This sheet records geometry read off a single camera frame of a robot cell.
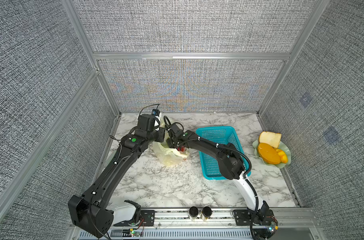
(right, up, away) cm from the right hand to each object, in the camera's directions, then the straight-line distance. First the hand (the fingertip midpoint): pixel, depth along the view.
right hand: (169, 137), depth 96 cm
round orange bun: (+61, -9, -5) cm, 62 cm away
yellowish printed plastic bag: (0, -7, -21) cm, 23 cm away
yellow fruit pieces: (+68, -12, -8) cm, 70 cm away
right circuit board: (+50, -40, -27) cm, 69 cm away
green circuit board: (-15, -43, -25) cm, 52 cm away
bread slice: (+66, -1, -1) cm, 66 cm away
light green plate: (+73, -6, 0) cm, 73 cm away
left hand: (-1, +6, -20) cm, 21 cm away
